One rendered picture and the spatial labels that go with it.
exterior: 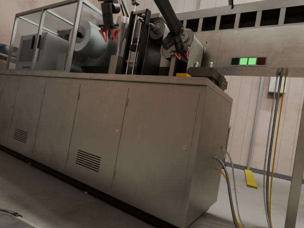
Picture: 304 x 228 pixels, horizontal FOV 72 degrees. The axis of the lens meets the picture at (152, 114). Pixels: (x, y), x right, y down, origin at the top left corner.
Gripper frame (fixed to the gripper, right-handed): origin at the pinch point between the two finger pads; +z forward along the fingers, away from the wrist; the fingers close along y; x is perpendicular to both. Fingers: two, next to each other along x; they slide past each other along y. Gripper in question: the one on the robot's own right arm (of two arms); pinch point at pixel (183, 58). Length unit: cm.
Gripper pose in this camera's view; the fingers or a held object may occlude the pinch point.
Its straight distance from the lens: 147.5
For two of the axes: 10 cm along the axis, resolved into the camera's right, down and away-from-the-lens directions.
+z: 3.8, 5.9, 7.1
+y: 8.3, 1.1, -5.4
